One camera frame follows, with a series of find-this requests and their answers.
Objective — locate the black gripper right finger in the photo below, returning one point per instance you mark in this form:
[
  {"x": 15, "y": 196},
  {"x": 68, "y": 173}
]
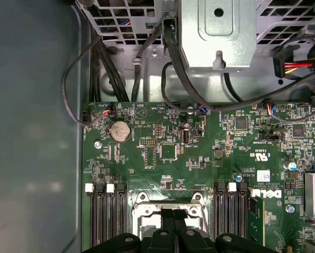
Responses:
[{"x": 194, "y": 242}]

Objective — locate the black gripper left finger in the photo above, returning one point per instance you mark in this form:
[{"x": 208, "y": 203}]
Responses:
[{"x": 157, "y": 242}]

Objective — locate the metal socket cover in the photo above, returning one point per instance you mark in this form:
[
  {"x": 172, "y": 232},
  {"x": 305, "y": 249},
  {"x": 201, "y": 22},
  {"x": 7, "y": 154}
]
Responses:
[{"x": 155, "y": 217}]

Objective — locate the CPU socket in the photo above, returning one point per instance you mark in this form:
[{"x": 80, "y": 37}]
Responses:
[{"x": 199, "y": 203}]

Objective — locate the RAM slot white clips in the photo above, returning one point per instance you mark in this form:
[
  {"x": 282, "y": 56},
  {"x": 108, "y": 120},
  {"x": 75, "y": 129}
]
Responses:
[
  {"x": 93, "y": 216},
  {"x": 232, "y": 210},
  {"x": 112, "y": 216}
]

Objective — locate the teal-top cylindrical capacitor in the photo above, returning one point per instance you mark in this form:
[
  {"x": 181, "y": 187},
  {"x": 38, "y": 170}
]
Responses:
[
  {"x": 237, "y": 177},
  {"x": 291, "y": 166}
]

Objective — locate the green motherboard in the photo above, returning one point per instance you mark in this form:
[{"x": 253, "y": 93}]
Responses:
[{"x": 205, "y": 147}]

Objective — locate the silver board screw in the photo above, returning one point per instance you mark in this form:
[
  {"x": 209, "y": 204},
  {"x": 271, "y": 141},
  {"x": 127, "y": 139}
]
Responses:
[{"x": 290, "y": 209}]

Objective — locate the internal USB port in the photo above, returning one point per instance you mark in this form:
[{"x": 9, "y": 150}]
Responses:
[{"x": 185, "y": 136}]

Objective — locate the round coin cell battery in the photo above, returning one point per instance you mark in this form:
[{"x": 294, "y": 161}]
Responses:
[{"x": 120, "y": 131}]

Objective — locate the black PC case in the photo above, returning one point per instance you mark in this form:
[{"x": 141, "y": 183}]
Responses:
[{"x": 28, "y": 105}]

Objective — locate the black power connector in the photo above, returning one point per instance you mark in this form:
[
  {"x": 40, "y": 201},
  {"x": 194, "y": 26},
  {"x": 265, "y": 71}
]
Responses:
[{"x": 278, "y": 67}]

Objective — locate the perforated metal drive cage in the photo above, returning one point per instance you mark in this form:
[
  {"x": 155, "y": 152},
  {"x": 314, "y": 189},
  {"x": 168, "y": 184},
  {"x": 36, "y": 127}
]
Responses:
[{"x": 120, "y": 7}]

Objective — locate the silver metal bracket box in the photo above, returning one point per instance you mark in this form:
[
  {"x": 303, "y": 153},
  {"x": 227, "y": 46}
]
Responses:
[{"x": 218, "y": 34}]

